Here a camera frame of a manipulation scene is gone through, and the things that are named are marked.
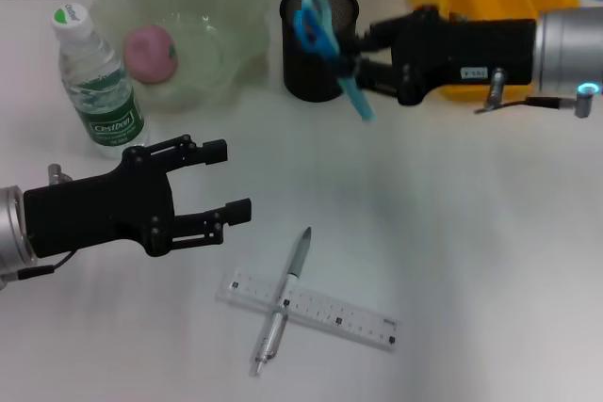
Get pink toy peach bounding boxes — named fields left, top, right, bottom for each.
left=122, top=24, right=179, bottom=86

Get black mesh pen holder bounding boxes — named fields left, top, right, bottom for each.
left=278, top=0, right=360, bottom=103

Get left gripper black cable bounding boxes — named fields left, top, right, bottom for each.
left=16, top=164, right=76, bottom=281

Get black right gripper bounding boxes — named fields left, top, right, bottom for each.
left=338, top=6, right=539, bottom=107

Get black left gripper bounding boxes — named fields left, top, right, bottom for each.
left=23, top=134, right=253, bottom=261

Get pale green wavy fruit bowl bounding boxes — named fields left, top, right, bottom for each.
left=89, top=0, right=270, bottom=114

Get clear green-label water bottle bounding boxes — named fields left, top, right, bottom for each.
left=50, top=1, right=151, bottom=161

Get blue scissors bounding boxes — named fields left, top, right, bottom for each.
left=292, top=0, right=377, bottom=124

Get transparent plastic ruler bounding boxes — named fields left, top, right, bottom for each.
left=215, top=268, right=400, bottom=352

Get silver ballpoint pen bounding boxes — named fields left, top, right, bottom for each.
left=248, top=226, right=313, bottom=378

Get right gripper cable with plug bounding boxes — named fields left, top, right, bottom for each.
left=473, top=67, right=602, bottom=120

